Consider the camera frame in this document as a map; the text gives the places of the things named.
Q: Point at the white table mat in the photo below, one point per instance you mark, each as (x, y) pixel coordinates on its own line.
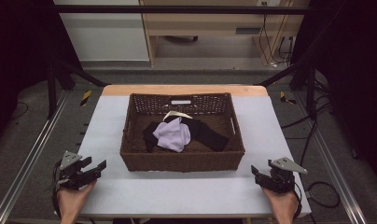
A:
(189, 189)

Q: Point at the white cabinet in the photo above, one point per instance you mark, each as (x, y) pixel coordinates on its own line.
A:
(105, 34)

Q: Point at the black upright frame post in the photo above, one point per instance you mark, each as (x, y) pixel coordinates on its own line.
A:
(311, 93)
(51, 90)

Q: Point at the black horizontal frame bar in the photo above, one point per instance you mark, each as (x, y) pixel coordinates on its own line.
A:
(183, 9)

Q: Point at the black garment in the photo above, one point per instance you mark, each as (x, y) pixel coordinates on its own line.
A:
(210, 135)

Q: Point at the person's left hand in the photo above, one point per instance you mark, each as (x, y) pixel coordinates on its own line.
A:
(75, 199)

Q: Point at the lavender cloth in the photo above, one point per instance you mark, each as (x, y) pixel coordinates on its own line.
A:
(172, 137)

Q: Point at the aluminium rail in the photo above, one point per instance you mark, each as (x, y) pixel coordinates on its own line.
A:
(336, 174)
(25, 174)

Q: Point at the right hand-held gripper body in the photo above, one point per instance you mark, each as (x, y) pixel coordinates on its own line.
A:
(283, 177)

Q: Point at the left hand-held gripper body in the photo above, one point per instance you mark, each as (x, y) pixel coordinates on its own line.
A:
(72, 174)

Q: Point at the dark curtain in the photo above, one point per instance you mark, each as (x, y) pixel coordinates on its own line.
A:
(18, 46)
(354, 62)

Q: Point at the beige cloth strip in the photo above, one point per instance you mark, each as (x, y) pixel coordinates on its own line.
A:
(174, 114)

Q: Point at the brown wicker basket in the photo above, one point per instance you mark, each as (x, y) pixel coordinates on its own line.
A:
(183, 161)

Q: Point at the person's right hand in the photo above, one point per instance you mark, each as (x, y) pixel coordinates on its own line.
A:
(283, 203)

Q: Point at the black diagonal frame bar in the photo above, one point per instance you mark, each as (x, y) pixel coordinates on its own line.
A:
(80, 73)
(283, 74)

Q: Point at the light wooden desk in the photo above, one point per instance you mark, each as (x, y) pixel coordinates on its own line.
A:
(205, 25)

